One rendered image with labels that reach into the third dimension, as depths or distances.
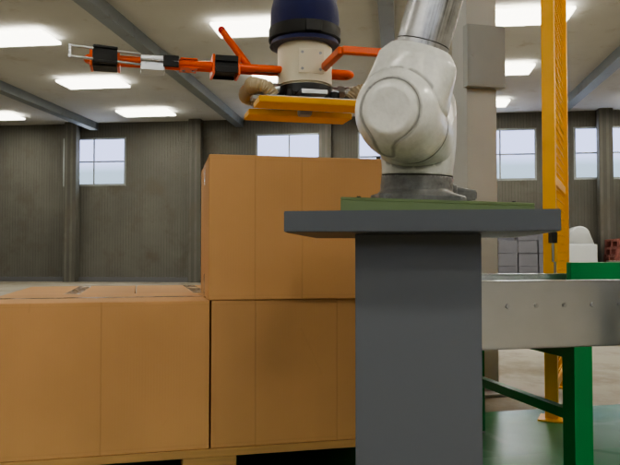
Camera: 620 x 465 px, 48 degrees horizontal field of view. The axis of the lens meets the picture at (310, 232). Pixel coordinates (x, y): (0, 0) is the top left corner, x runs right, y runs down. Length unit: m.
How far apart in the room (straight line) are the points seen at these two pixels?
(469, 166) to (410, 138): 2.19
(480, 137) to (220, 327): 1.95
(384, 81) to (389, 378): 0.58
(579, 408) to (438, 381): 0.82
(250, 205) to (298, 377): 0.50
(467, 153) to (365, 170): 1.48
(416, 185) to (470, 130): 2.02
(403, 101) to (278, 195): 0.79
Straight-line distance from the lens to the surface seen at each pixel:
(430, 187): 1.46
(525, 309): 2.04
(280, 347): 1.95
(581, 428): 2.19
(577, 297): 2.13
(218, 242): 1.91
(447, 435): 1.45
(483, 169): 3.46
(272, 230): 1.93
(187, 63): 2.14
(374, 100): 1.24
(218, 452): 1.98
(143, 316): 1.90
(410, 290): 1.40
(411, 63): 1.28
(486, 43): 3.54
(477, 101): 3.50
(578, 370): 2.15
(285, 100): 2.04
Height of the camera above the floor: 0.67
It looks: 2 degrees up
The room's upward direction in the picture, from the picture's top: straight up
